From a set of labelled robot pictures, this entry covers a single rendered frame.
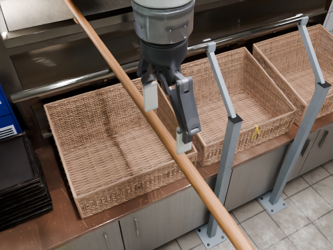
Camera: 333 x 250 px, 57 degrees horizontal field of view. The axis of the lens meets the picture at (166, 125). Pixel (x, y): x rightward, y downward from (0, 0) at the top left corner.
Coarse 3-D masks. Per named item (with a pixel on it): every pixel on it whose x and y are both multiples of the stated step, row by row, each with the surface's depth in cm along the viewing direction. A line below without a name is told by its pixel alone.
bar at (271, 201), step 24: (288, 24) 130; (192, 48) 114; (312, 48) 135; (96, 72) 102; (216, 72) 118; (24, 96) 94; (312, 96) 140; (240, 120) 118; (312, 120) 147; (288, 168) 172; (216, 192) 152; (216, 240) 181
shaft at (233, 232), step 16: (64, 0) 138; (80, 16) 124; (112, 64) 100; (128, 80) 93; (144, 112) 84; (160, 128) 79; (176, 160) 72; (192, 176) 68; (208, 192) 65; (208, 208) 64; (224, 208) 63; (224, 224) 60; (240, 240) 58
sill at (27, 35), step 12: (204, 0) 148; (216, 0) 151; (108, 12) 134; (120, 12) 134; (132, 12) 134; (48, 24) 126; (60, 24) 126; (72, 24) 126; (96, 24) 130; (108, 24) 133; (12, 36) 118; (24, 36) 119; (36, 36) 122; (48, 36) 124; (60, 36) 126
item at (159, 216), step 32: (320, 128) 170; (256, 160) 159; (320, 160) 204; (64, 192) 138; (160, 192) 138; (192, 192) 148; (256, 192) 187; (32, 224) 127; (64, 224) 127; (96, 224) 127; (128, 224) 138; (160, 224) 153; (192, 224) 171
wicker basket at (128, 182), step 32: (96, 96) 149; (128, 96) 156; (160, 96) 155; (64, 128) 148; (96, 128) 156; (128, 128) 164; (64, 160) 136; (96, 160) 150; (128, 160) 150; (160, 160) 150; (192, 160) 138; (96, 192) 121; (128, 192) 132
